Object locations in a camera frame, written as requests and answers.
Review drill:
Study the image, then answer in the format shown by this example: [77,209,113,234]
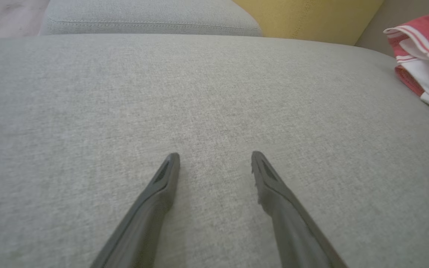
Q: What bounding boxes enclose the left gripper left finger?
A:
[90,153,181,268]

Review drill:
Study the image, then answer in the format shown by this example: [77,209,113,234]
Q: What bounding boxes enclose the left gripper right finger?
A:
[251,151,349,268]

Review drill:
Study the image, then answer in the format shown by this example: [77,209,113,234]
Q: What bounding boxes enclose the grey fabric sofa seat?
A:
[0,33,429,268]

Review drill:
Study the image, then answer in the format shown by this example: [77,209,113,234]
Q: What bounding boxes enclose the grey sofa back cushion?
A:
[39,0,263,37]

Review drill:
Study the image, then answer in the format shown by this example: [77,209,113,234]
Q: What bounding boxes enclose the large yellow sofa cushion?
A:
[233,0,384,46]

